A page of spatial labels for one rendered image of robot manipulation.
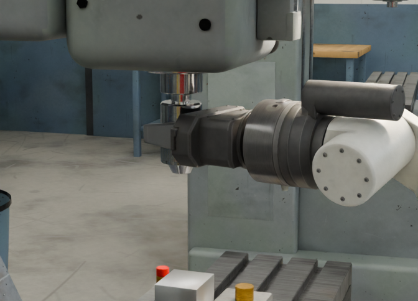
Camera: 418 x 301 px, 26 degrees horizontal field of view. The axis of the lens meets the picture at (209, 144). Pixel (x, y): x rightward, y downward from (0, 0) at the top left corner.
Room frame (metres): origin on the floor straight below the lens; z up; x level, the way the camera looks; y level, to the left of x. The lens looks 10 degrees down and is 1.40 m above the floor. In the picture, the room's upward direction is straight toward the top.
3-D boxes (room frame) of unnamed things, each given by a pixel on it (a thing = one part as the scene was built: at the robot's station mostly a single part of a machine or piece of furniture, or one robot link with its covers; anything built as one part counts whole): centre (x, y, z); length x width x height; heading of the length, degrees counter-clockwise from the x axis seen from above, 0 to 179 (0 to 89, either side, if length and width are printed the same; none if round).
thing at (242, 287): (1.02, -0.04, 1.04); 0.02 x 0.02 x 0.02
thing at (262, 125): (0.95, -0.04, 1.23); 0.13 x 0.12 x 0.10; 145
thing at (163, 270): (1.07, 0.06, 1.04); 0.02 x 0.02 x 0.03
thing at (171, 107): (1.00, 0.03, 1.26); 0.05 x 0.05 x 0.01
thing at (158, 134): (0.97, 0.05, 1.23); 0.06 x 0.02 x 0.03; 55
